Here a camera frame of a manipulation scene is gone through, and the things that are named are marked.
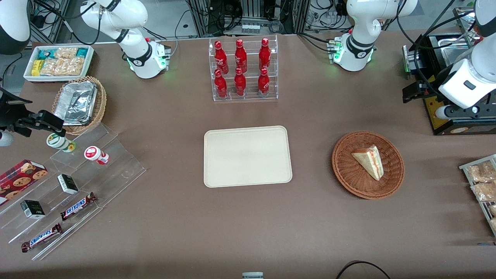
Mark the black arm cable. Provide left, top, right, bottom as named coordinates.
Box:
left=395, top=0, right=477, bottom=95

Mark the light tan wicker basket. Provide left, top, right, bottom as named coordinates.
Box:
left=52, top=76, right=107, bottom=136

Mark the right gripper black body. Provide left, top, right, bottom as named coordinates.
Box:
left=0, top=88, right=33, bottom=134

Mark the metal tray of snack bags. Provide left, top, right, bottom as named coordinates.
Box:
left=459, top=154, right=496, bottom=237

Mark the red cola bottle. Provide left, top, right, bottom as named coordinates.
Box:
left=234, top=67, right=247, bottom=96
left=258, top=67, right=270, bottom=97
left=214, top=40, right=229, bottom=74
left=234, top=39, right=248, bottom=73
left=214, top=69, right=228, bottom=98
left=259, top=38, right=271, bottom=71

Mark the clear acrylic stepped shelf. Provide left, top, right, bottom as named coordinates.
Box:
left=0, top=123, right=147, bottom=261

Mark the green sunflower lidded jar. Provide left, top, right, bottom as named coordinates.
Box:
left=46, top=133, right=76, bottom=153

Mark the brown round wicker basket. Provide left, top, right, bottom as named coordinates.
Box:
left=332, top=131, right=405, bottom=200

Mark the silver foil packet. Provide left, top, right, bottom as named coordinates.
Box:
left=53, top=81, right=97, bottom=126

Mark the black appliance with yellow label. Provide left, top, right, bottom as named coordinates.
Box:
left=402, top=33, right=496, bottom=136

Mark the black cable loop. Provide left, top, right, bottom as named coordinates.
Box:
left=335, top=260, right=392, bottom=279

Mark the aluminium frame rack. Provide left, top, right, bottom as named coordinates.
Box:
left=186, top=0, right=310, bottom=37

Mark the small black carton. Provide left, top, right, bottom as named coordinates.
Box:
left=20, top=200, right=46, bottom=219
left=57, top=174, right=79, bottom=195

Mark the beige plastic tray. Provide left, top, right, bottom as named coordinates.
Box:
left=204, top=126, right=293, bottom=188

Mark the stainless steel pan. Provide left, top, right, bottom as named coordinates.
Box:
left=442, top=37, right=479, bottom=66

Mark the wrapped triangular sandwich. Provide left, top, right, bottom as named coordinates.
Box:
left=351, top=145, right=384, bottom=181

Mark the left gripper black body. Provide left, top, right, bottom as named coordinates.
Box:
left=425, top=76, right=446, bottom=103

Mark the red tartan cookie box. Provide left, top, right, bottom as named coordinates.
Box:
left=0, top=159, right=49, bottom=206

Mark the white rectangular snack bin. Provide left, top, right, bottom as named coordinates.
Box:
left=23, top=45, right=95, bottom=83

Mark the red lidded jar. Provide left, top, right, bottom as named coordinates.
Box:
left=84, top=146, right=110, bottom=165

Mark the clear acrylic bottle rack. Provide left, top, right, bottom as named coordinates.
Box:
left=208, top=35, right=279, bottom=102

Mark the metal wire rack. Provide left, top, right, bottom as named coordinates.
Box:
left=453, top=6, right=479, bottom=33

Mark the Snickers chocolate bar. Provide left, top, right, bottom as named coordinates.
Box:
left=60, top=192, right=97, bottom=221
left=21, top=223, right=63, bottom=253

